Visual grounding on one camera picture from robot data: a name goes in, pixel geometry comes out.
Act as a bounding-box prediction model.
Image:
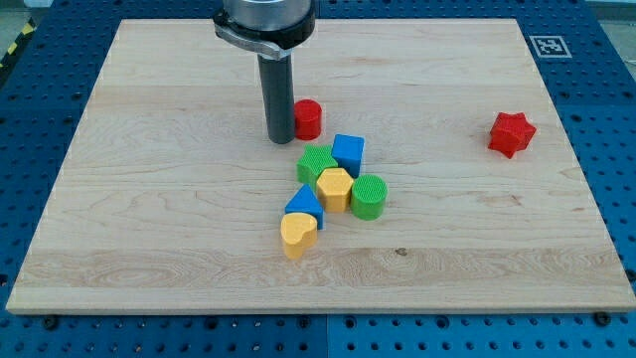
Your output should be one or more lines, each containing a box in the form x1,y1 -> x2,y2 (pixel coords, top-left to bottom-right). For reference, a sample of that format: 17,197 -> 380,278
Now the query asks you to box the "red star block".
488,112 -> 537,159

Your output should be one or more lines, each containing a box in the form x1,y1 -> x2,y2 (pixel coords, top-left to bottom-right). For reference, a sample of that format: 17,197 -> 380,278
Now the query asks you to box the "green star block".
296,144 -> 338,191

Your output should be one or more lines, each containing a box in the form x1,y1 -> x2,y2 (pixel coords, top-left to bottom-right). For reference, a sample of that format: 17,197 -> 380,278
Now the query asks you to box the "yellow heart block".
280,212 -> 318,260

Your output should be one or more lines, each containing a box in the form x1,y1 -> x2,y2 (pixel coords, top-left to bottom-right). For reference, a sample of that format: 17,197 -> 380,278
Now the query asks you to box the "red cylinder block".
294,99 -> 322,140

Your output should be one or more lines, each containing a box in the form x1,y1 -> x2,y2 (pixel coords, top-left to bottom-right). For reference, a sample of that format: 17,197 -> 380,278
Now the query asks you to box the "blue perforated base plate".
1,0 -> 635,357

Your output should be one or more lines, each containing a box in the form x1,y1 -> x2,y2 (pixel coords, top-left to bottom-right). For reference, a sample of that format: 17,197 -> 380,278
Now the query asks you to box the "yellow hexagon block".
316,168 -> 354,213

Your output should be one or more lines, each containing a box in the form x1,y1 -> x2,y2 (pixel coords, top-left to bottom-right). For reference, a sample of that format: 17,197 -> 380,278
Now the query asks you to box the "white fiducial marker tag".
530,35 -> 571,59

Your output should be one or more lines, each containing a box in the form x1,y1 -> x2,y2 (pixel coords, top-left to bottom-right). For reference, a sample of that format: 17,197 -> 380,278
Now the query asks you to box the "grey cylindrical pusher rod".
257,55 -> 295,144

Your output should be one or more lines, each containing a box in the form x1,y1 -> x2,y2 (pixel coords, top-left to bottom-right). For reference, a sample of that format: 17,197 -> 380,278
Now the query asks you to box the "blue triangle block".
284,184 -> 324,230

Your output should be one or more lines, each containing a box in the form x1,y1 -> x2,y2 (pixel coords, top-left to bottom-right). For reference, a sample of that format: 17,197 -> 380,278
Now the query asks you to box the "green cylinder block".
351,174 -> 388,221

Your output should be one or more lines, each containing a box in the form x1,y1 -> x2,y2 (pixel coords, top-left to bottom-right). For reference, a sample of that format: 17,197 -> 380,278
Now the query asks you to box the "wooden board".
7,19 -> 635,315

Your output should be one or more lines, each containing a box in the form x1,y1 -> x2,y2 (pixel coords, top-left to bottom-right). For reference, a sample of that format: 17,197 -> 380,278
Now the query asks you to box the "blue cube block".
331,133 -> 365,178

